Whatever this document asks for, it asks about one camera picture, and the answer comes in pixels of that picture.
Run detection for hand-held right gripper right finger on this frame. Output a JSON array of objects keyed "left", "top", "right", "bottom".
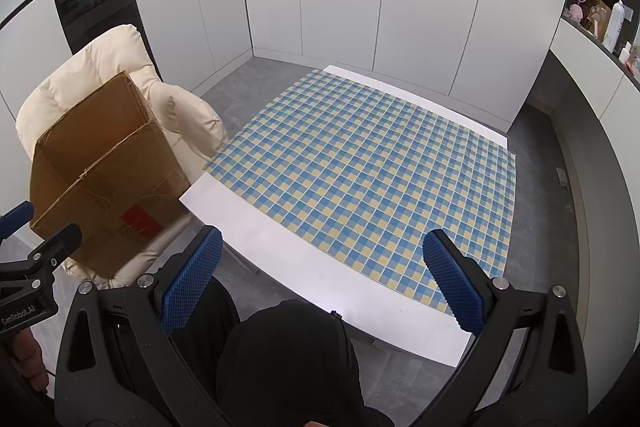
[{"left": 422, "top": 229, "right": 590, "bottom": 427}]

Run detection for brown gift box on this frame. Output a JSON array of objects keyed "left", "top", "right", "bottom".
[{"left": 582, "top": 0, "right": 612, "bottom": 35}]

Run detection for person's left hand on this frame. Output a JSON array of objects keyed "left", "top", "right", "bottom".
[{"left": 11, "top": 332, "right": 50, "bottom": 394}]

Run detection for brown cardboard box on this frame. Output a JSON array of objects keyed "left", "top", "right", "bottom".
[{"left": 29, "top": 71, "right": 192, "bottom": 280}]

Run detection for blue yellow checkered tablecloth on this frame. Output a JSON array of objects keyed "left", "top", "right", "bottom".
[{"left": 202, "top": 69, "right": 517, "bottom": 314}]

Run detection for person's black pants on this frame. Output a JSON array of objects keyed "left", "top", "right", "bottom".
[{"left": 165, "top": 279, "right": 396, "bottom": 427}]

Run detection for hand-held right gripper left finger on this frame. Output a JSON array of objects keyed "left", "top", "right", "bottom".
[{"left": 54, "top": 226, "right": 236, "bottom": 427}]

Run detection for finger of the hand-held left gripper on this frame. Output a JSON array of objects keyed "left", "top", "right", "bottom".
[
  {"left": 0, "top": 201, "right": 35, "bottom": 242},
  {"left": 0, "top": 223, "right": 83, "bottom": 290}
]

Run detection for tall white bottle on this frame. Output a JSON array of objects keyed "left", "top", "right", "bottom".
[{"left": 602, "top": 0, "right": 626, "bottom": 49}]

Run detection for cream padded chair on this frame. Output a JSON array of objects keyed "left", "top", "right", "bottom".
[{"left": 15, "top": 24, "right": 230, "bottom": 290}]

